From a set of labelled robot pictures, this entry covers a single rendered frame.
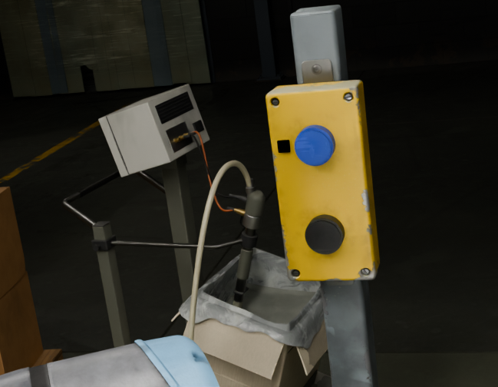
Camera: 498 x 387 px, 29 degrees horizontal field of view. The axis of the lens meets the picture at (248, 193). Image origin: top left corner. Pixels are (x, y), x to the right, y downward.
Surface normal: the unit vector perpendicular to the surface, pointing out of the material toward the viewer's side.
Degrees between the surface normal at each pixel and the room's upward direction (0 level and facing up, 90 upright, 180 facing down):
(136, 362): 17
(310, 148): 90
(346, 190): 90
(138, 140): 90
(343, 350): 90
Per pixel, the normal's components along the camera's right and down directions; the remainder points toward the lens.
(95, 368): -0.06, -0.86
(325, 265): -0.25, 0.30
